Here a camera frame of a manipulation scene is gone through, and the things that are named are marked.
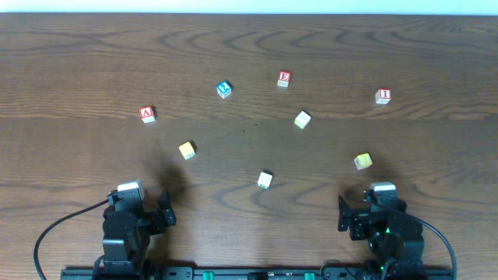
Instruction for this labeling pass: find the red letter E block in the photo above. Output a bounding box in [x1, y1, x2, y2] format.
[277, 70, 292, 88]

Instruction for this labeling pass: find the black cable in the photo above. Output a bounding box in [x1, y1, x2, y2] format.
[33, 198, 110, 280]
[371, 196, 458, 280]

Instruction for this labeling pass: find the yellow block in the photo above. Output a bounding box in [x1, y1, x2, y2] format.
[179, 141, 196, 160]
[354, 152, 373, 170]

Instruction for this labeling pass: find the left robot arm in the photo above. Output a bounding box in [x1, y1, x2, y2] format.
[91, 190, 177, 279]

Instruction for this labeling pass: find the left black cable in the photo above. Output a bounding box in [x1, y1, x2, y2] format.
[33, 198, 110, 280]

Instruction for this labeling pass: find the cream block green edge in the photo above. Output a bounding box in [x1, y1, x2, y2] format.
[257, 172, 273, 189]

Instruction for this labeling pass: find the red letter I block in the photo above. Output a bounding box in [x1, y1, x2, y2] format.
[375, 88, 391, 104]

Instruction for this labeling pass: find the yellow block right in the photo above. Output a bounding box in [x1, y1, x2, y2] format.
[354, 152, 373, 170]

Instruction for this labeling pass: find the blue number 2 block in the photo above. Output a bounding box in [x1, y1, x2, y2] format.
[216, 81, 232, 99]

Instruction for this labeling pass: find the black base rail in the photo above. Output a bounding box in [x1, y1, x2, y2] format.
[60, 265, 455, 280]

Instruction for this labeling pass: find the red letter A block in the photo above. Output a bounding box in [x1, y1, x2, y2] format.
[139, 106, 156, 124]

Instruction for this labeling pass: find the right black cable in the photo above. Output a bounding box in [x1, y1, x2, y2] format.
[371, 196, 458, 280]

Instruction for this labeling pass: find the yellow block left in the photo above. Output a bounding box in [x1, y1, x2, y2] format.
[179, 141, 196, 160]

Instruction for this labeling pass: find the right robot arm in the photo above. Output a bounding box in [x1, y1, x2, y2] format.
[338, 197, 429, 279]

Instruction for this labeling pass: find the plain cream number 3 block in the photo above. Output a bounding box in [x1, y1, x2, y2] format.
[294, 110, 311, 129]

